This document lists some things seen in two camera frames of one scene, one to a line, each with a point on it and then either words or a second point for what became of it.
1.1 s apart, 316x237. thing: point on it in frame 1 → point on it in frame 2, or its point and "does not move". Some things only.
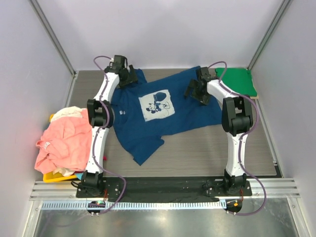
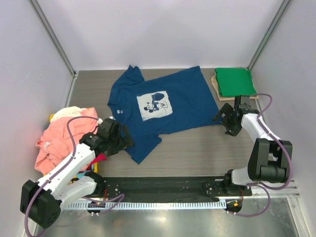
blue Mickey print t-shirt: (143, 112) does not move
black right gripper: (193, 84) → (226, 109)
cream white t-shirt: (69, 111) does not move
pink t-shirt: (65, 143) does not move
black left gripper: (132, 79) → (125, 141)
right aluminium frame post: (269, 34) does not move
